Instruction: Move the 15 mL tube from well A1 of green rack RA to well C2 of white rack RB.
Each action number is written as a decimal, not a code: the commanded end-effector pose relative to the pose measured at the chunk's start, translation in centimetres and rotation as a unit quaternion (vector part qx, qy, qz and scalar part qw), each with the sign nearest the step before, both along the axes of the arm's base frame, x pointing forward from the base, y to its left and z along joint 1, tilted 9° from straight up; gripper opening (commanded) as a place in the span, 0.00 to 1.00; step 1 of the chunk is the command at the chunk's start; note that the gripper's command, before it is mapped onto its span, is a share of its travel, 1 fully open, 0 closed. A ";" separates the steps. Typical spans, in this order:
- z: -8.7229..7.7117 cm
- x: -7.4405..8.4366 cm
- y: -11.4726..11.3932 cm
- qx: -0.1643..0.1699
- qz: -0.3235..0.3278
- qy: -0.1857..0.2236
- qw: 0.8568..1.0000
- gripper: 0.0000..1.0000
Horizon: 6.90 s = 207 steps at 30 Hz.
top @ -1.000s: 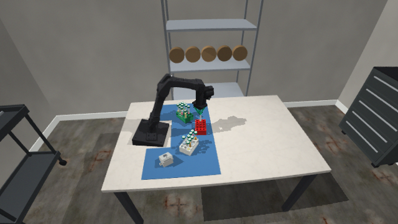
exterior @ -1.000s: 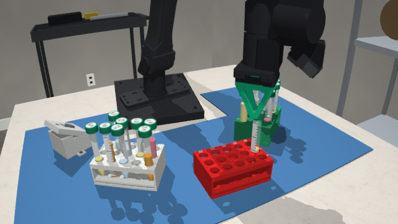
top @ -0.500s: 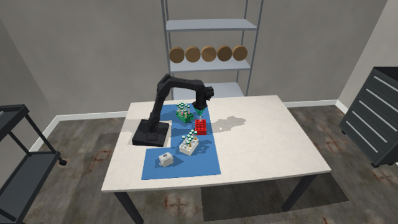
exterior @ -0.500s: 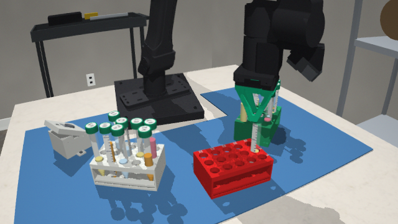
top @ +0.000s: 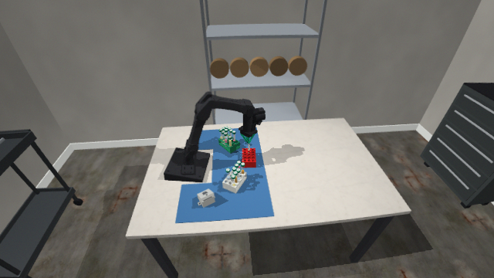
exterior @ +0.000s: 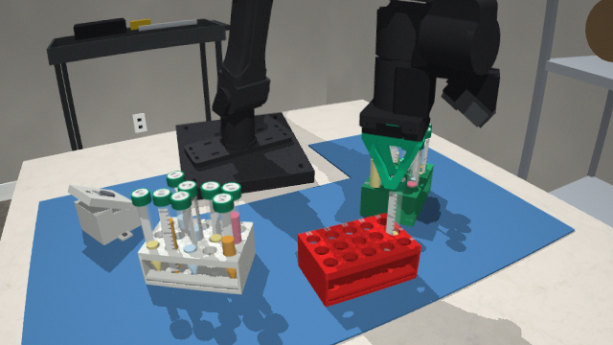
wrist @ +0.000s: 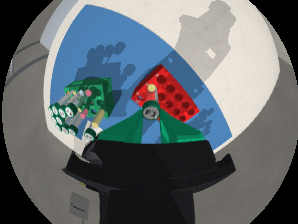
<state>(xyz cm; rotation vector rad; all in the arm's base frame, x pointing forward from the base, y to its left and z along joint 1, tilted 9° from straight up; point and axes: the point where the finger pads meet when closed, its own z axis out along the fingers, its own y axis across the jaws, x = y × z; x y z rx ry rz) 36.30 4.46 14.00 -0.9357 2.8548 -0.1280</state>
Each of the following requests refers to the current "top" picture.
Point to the blue bench mat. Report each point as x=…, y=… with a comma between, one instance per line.
x=251, y=201

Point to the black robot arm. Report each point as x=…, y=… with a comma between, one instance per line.
x=251, y=115

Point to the white test tube rack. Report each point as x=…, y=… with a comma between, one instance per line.
x=237, y=186

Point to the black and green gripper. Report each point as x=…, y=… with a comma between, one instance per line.
x=246, y=131

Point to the green tube rack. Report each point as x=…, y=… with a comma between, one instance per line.
x=234, y=147

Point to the red tube rack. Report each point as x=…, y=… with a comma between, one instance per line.
x=248, y=157

